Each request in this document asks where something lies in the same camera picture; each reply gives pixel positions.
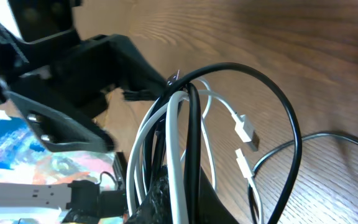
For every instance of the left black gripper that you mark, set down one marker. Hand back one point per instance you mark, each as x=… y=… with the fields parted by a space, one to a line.
x=56 y=79

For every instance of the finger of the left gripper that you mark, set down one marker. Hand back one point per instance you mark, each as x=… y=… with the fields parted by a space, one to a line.
x=137 y=78

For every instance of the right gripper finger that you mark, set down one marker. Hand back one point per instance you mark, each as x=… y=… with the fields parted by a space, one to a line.
x=163 y=205

